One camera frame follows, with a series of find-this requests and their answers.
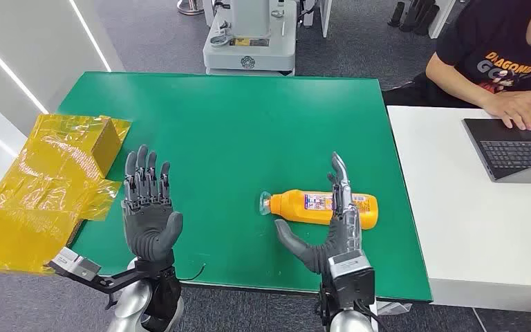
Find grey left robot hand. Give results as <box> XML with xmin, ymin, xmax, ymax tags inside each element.
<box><xmin>121</xmin><ymin>145</ymin><xmax>185</xmax><ymax>264</ymax></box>

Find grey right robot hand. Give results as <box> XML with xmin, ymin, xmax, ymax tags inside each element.
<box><xmin>274</xmin><ymin>151</ymin><xmax>362</xmax><ymax>276</ymax></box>

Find orange plastic bottle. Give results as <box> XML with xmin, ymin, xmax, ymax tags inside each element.
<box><xmin>259</xmin><ymin>190</ymin><xmax>380</xmax><ymax>231</ymax></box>

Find white table foot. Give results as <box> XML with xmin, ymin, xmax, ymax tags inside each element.
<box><xmin>375</xmin><ymin>301</ymin><xmax>413</xmax><ymax>317</ymax></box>

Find white desk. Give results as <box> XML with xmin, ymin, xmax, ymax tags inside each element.
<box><xmin>386</xmin><ymin>105</ymin><xmax>531</xmax><ymax>315</ymax></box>

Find yellow film wrapped cardboard box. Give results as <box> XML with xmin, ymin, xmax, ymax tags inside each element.
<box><xmin>0</xmin><ymin>113</ymin><xmax>132</xmax><ymax>276</ymax></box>

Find green table mat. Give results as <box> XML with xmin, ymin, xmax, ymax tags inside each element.
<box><xmin>57</xmin><ymin>71</ymin><xmax>434</xmax><ymax>304</ymax></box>

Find dark grey laptop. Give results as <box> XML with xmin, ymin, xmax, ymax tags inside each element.
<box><xmin>461</xmin><ymin>118</ymin><xmax>531</xmax><ymax>184</ymax></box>

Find person's hand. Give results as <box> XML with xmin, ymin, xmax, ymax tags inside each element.
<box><xmin>481</xmin><ymin>91</ymin><xmax>531</xmax><ymax>131</ymax></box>

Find white upright panel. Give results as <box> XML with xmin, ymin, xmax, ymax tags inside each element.
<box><xmin>318</xmin><ymin>0</ymin><xmax>334</xmax><ymax>39</ymax></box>

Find chrome stand base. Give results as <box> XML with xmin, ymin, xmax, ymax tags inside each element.
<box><xmin>177</xmin><ymin>0</ymin><xmax>205</xmax><ymax>16</ymax></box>

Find black leaning bundle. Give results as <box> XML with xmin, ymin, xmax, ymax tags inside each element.
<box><xmin>399</xmin><ymin>0</ymin><xmax>440</xmax><ymax>37</ymax></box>

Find white cabinet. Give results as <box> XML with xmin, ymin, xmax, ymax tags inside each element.
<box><xmin>428</xmin><ymin>0</ymin><xmax>459</xmax><ymax>40</ymax></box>

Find person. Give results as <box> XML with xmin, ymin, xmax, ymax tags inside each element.
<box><xmin>381</xmin><ymin>0</ymin><xmax>531</xmax><ymax>131</ymax></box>

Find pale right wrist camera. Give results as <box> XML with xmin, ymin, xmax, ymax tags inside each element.
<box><xmin>327</xmin><ymin>249</ymin><xmax>376</xmax><ymax>308</ymax></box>

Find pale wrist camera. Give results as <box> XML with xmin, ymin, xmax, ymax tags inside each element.
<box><xmin>327</xmin><ymin>249</ymin><xmax>376</xmax><ymax>308</ymax></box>
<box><xmin>48</xmin><ymin>247</ymin><xmax>102</xmax><ymax>282</ymax></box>

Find thin black wrist wire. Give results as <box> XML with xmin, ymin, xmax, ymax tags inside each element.
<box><xmin>178</xmin><ymin>264</ymin><xmax>206</xmax><ymax>282</ymax></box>

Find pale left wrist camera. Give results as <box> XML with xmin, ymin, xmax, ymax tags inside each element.
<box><xmin>48</xmin><ymin>247</ymin><xmax>102</xmax><ymax>282</ymax></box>

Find slim black post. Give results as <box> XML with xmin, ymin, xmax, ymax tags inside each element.
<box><xmin>387</xmin><ymin>1</ymin><xmax>406</xmax><ymax>28</ymax></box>

